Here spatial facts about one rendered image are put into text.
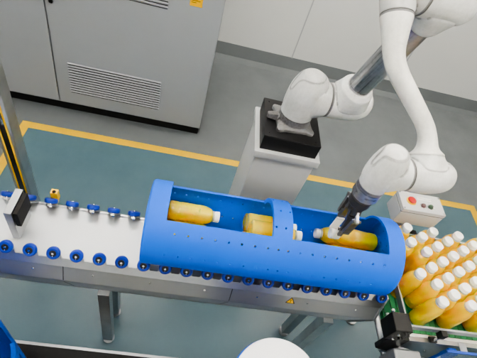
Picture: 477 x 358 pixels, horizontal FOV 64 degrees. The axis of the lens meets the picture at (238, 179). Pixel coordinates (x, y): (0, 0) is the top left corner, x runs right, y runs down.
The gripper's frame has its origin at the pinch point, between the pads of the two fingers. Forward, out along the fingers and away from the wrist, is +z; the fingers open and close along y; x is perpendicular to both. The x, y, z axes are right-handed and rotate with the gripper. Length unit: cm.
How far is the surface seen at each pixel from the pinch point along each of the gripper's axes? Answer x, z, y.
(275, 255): -25.2, -3.2, 16.8
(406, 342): 36, 26, 28
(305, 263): -14.5, -2.1, 17.6
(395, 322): 25.0, 14.3, 26.3
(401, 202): 34.2, 4.6, -22.2
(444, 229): 158, 114, -98
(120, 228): -78, 22, 0
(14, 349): -106, 53, 38
